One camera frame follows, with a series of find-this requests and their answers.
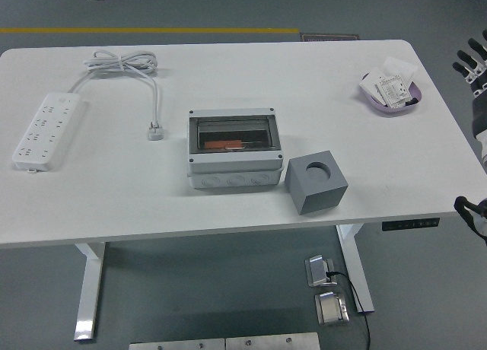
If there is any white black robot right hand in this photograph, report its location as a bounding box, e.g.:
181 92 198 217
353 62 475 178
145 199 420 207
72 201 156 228
451 29 487 180

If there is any grey cube battery holder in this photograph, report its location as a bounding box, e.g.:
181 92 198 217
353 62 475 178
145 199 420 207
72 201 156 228
284 149 349 216

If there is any transparent hinged box lid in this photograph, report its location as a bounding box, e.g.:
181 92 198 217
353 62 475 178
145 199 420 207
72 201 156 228
189 116 275 153

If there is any grey plastic junction box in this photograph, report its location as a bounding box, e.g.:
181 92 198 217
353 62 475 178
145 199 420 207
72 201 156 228
186 107 285 191

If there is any orange cylindrical battery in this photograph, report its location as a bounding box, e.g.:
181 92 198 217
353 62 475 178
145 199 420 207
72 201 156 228
201 137 244 152

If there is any silver floor socket box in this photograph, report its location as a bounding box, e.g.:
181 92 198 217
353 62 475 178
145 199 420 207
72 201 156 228
304 254 339 288
314 291 351 326

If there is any white printed socket module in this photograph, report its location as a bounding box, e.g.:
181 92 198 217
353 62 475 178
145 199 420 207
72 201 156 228
375 74 415 110

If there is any purple plastic dish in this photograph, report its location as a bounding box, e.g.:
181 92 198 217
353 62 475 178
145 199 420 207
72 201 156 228
359 71 424 118

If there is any black table control panel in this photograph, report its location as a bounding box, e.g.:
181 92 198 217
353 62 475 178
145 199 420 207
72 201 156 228
381 217 441 232

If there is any dark floor sign plate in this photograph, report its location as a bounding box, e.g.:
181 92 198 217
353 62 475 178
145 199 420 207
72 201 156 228
299 33 360 43

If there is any white table leg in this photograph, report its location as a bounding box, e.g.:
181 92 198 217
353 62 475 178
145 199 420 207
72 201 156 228
73 242 107 342
336 223 376 313

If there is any grey metal plate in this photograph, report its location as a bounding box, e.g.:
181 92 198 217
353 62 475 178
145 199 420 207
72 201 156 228
128 337 226 350

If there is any white power strip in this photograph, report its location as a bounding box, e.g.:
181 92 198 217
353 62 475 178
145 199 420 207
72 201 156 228
11 91 87 173

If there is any black floor cable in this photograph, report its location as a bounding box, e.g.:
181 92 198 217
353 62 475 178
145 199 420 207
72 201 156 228
326 269 372 350

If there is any white power cord with plug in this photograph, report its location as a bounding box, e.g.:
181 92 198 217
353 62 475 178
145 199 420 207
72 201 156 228
67 49 167 142

